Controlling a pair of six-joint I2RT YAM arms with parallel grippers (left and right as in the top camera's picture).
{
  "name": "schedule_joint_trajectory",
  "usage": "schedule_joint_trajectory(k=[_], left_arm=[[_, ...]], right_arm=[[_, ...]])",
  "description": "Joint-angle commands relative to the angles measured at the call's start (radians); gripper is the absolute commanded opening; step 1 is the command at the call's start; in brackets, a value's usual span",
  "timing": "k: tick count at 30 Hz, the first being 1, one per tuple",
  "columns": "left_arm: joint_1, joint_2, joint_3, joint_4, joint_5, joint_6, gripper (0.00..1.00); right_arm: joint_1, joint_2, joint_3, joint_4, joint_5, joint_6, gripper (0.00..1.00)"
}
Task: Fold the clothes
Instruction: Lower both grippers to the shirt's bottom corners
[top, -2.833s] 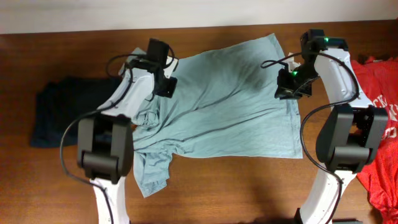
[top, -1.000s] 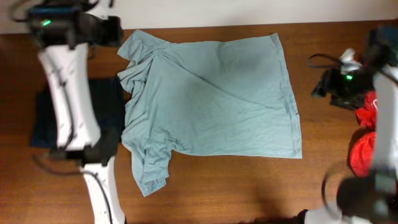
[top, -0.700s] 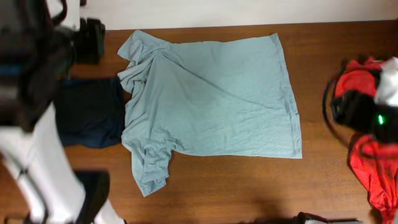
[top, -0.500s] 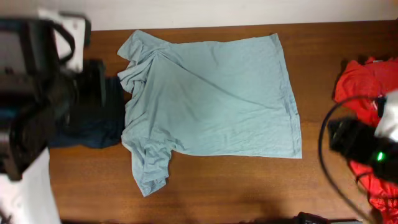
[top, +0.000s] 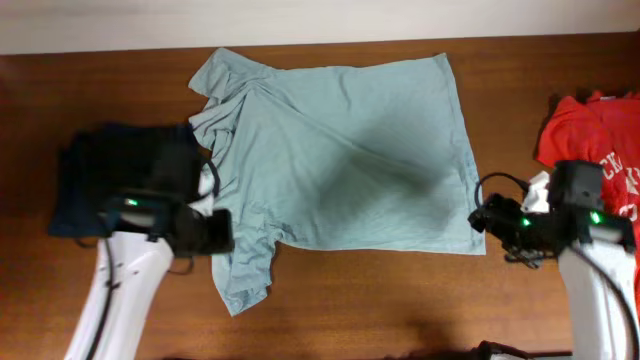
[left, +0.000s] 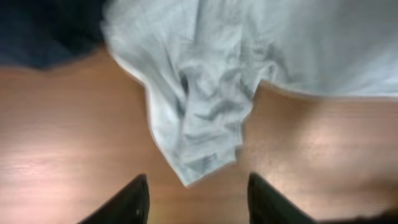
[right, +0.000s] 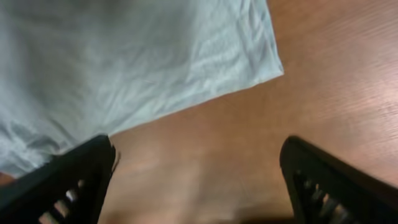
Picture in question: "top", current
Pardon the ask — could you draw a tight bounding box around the light blue grey t-shirt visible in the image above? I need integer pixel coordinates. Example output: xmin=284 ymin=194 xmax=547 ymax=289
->
xmin=189 ymin=49 xmax=486 ymax=316

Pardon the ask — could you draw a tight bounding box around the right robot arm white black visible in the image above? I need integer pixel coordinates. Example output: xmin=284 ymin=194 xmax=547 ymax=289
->
xmin=468 ymin=160 xmax=639 ymax=360

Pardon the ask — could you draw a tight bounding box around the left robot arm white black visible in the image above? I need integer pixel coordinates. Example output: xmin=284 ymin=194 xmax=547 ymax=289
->
xmin=65 ymin=145 xmax=234 ymax=360

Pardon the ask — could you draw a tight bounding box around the folded dark navy garment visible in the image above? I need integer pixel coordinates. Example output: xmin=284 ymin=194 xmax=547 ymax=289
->
xmin=47 ymin=122 xmax=203 ymax=239

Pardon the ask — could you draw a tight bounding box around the red t-shirt white print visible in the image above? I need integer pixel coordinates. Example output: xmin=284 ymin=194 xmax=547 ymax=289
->
xmin=535 ymin=90 xmax=640 ymax=321

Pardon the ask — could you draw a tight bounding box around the right black cable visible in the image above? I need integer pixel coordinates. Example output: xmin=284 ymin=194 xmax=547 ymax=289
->
xmin=472 ymin=172 xmax=640 ymax=360

